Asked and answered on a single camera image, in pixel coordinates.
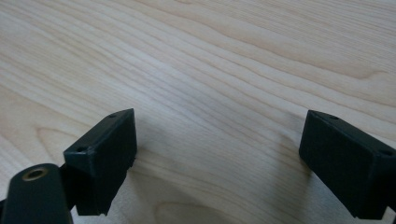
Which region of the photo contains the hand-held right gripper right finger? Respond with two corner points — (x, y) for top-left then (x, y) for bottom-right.
(298, 109), (396, 220)

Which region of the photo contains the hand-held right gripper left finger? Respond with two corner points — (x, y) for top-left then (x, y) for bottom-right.
(63, 107), (138, 217)

